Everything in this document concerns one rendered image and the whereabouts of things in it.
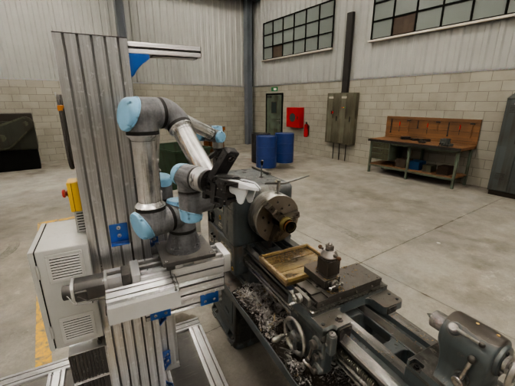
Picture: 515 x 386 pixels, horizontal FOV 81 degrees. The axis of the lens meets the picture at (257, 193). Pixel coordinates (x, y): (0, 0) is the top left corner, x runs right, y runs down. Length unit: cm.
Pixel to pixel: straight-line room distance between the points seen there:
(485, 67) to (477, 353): 744
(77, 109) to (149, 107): 32
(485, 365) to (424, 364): 22
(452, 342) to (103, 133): 143
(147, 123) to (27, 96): 1040
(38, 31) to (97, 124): 1040
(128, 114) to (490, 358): 132
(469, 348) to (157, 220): 110
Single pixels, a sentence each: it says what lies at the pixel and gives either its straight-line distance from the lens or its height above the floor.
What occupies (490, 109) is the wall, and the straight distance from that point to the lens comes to 809.
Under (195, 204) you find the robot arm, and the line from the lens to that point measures 100.
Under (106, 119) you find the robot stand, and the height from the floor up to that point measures 172.
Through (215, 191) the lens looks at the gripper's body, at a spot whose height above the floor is 155.
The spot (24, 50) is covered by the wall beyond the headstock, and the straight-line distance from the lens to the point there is 1164.
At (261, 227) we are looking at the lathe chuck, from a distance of 188.
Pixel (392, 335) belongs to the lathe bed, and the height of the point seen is 84.
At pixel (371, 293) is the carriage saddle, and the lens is 162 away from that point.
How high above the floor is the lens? 179
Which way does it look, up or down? 17 degrees down
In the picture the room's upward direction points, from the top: straight up
